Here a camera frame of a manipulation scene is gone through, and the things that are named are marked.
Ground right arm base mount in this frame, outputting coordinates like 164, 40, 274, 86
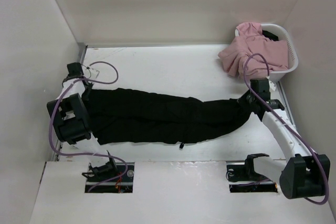
225, 162, 278, 193

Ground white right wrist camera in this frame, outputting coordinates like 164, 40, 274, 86
267, 76, 277, 93

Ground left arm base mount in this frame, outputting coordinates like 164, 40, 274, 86
82, 157, 135, 194

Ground black garment in basket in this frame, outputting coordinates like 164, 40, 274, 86
262, 30, 279, 41

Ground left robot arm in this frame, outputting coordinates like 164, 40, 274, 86
47, 62, 107, 161

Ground black trousers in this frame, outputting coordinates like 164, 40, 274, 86
84, 88, 250, 145

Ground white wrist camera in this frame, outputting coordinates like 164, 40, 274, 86
267, 76, 277, 93
81, 65, 100, 80

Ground aluminium left table rail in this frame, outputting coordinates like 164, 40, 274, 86
52, 42, 87, 162

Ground white laundry basket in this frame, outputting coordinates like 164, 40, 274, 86
235, 22, 298, 82

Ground pink garment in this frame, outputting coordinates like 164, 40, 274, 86
218, 21, 289, 80

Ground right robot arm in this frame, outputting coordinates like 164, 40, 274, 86
238, 78, 330, 205

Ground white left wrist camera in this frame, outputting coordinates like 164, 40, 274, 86
81, 65, 100, 80

